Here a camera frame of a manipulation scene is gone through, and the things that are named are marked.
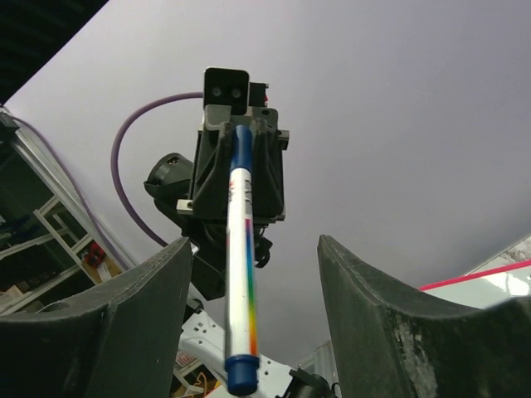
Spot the pink-framed whiteboard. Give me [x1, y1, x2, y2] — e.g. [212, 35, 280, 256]
[420, 260, 530, 308]

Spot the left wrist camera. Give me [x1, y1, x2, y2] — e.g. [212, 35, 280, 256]
[203, 67, 250, 115]

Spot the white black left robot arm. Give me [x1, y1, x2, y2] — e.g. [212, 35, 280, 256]
[144, 104, 336, 397]

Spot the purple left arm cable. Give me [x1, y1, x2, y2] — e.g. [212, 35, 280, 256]
[7, 90, 206, 270]

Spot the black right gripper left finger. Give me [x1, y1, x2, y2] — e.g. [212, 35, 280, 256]
[1, 238, 192, 397]

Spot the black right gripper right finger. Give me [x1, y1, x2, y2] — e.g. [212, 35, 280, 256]
[317, 235, 530, 397]

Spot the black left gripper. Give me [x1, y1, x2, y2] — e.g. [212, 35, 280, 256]
[176, 104, 290, 225]

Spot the blue white marker pen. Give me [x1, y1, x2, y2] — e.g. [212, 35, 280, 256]
[225, 125, 260, 396]

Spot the metal shelving rack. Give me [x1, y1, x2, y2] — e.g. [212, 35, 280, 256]
[1, 108, 134, 315]

